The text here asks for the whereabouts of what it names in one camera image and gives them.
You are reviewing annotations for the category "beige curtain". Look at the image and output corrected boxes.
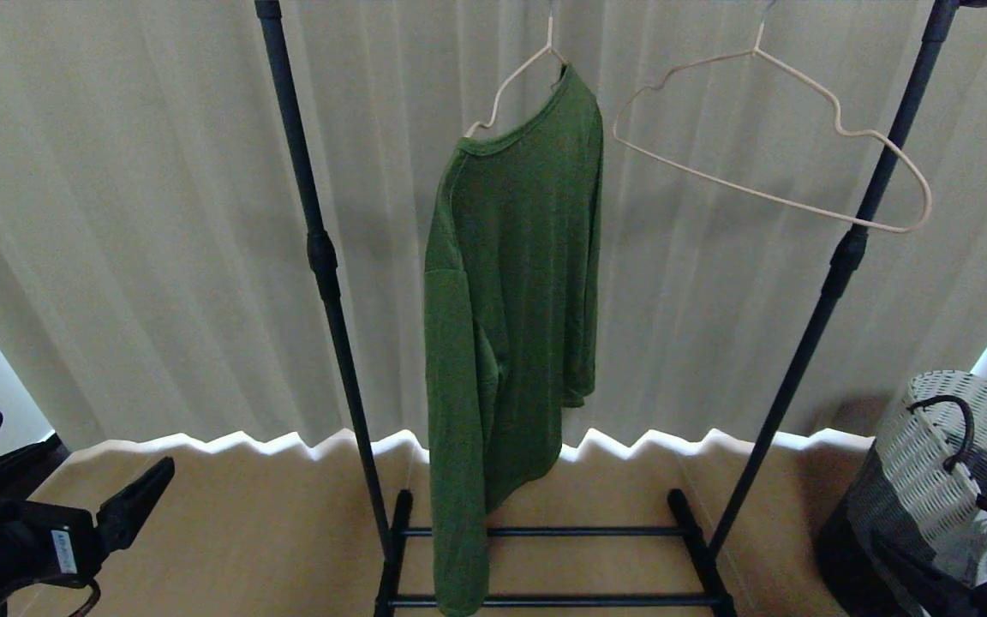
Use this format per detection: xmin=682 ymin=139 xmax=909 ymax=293
xmin=0 ymin=0 xmax=987 ymax=464

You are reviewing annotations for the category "green printed T-shirt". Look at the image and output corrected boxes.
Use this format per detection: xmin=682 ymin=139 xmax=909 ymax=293
xmin=422 ymin=61 xmax=607 ymax=617

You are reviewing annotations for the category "white laundry basket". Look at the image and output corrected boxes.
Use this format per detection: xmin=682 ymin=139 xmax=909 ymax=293
xmin=814 ymin=369 xmax=987 ymax=617

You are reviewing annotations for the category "black clothes rack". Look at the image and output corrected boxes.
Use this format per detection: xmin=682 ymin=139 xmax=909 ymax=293
xmin=253 ymin=0 xmax=987 ymax=617

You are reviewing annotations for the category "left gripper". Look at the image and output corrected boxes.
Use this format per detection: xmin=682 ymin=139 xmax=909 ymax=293
xmin=0 ymin=437 xmax=177 ymax=615

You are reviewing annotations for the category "pink clothes hanger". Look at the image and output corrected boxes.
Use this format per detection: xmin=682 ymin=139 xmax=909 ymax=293
xmin=611 ymin=0 xmax=935 ymax=236
xmin=463 ymin=0 xmax=577 ymax=141

